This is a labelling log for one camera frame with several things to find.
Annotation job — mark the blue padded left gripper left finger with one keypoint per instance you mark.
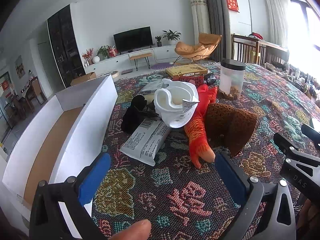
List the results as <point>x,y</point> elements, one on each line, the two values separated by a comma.
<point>58,209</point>

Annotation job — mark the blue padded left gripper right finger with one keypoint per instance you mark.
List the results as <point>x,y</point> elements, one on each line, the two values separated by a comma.
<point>278,218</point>

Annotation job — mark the brown knitted cloth roll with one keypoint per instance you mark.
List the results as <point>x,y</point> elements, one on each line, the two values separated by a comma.
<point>229,127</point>

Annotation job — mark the clear jar with black lid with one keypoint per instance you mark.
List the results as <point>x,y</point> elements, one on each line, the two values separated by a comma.
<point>231,78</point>

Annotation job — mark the white printed plastic package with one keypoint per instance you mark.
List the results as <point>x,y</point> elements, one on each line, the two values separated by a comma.
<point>146,140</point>

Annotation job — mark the white cloth with tag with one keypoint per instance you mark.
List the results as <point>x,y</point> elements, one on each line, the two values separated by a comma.
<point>176,102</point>

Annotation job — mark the beige cloth with band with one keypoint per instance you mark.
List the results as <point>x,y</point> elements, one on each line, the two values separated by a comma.
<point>149,97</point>

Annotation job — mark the phone case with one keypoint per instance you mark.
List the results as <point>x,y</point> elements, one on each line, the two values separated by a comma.
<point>151,87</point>

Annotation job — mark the person's right hand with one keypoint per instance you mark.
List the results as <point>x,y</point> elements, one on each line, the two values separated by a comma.
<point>308,222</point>

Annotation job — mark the person's left hand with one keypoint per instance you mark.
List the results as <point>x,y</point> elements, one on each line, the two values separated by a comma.
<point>138,231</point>

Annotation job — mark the patterned woven table cloth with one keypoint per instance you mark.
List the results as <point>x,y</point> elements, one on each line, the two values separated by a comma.
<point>181,194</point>

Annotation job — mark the white cardboard box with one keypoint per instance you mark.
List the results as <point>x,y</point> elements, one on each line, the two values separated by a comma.
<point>65,136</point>

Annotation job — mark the black plastic bag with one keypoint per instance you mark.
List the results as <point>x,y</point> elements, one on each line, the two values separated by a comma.
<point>209,79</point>

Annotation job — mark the wooden railing furniture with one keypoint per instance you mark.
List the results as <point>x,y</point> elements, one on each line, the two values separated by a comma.
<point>252,50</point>

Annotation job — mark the wooden dining chair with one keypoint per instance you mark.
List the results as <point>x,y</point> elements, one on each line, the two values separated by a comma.
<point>34,92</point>

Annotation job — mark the red patterned pouch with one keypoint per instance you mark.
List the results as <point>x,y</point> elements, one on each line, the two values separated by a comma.
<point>195,80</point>

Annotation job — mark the yellow flat cardboard box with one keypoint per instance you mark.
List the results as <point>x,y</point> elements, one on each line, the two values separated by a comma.
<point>186,71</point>

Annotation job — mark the brown cardboard box on floor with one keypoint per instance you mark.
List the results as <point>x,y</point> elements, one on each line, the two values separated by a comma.
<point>83,78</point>

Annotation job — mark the orange lounge chair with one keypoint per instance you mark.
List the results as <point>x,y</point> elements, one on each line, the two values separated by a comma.
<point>205,47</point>

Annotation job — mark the red flower vase arrangement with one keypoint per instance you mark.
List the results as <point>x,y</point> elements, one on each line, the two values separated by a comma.
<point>87,56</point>

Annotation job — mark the white tv cabinet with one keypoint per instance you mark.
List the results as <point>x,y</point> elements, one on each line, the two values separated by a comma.
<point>122,62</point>

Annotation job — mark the green plant with red decoration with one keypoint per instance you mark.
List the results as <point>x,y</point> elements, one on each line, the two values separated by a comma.
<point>107,51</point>

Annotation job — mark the grey curtain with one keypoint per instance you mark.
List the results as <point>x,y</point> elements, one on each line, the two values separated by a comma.
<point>220,25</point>

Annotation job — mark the potted green plant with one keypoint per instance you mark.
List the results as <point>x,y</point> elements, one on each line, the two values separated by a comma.
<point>172,36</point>

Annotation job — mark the small potted plant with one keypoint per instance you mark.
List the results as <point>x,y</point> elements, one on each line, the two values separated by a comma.
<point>159,40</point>

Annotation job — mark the small wooden bench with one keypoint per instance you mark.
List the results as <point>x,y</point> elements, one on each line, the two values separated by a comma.
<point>144,56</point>

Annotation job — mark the black display cabinet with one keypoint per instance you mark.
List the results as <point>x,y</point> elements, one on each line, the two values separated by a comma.
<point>65,49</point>

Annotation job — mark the black flat television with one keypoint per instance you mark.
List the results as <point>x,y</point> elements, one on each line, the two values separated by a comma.
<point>133,39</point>

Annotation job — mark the red wall hanging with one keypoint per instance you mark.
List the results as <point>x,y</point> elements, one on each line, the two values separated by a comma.
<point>232,5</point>

